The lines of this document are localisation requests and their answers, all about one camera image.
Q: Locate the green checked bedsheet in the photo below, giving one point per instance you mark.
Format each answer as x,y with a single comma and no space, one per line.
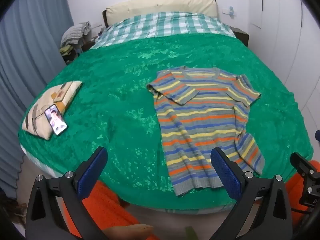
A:
162,27

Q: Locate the striped knit t-shirt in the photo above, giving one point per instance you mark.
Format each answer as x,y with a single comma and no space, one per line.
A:
200,130

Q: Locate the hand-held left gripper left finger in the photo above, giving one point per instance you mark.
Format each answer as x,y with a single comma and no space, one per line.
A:
91,173

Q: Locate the cream padded headboard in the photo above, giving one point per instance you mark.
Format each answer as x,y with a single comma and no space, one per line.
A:
162,5

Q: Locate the dark wooden nightstand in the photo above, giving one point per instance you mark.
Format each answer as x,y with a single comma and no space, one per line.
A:
241,36

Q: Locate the patterned cream pillow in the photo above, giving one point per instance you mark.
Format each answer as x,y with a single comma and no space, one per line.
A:
37,116

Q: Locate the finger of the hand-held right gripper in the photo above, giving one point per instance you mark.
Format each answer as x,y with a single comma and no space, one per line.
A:
306,170

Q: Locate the green velvet blanket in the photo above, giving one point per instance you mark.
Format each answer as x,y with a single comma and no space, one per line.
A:
120,92

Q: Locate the cluttered bedside table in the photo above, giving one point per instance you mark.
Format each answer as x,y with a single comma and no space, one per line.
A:
72,52

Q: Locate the blue-grey curtain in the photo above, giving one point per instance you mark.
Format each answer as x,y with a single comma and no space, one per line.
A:
25,55

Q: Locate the checked cloth pile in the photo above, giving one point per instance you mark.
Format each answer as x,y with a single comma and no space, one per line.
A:
75,31

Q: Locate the person's orange fleece clothing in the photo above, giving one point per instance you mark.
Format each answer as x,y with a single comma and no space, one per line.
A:
105,205

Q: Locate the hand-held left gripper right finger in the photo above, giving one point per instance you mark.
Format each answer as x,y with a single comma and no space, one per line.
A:
225,173

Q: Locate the smartphone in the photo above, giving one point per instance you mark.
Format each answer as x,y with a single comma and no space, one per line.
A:
56,121

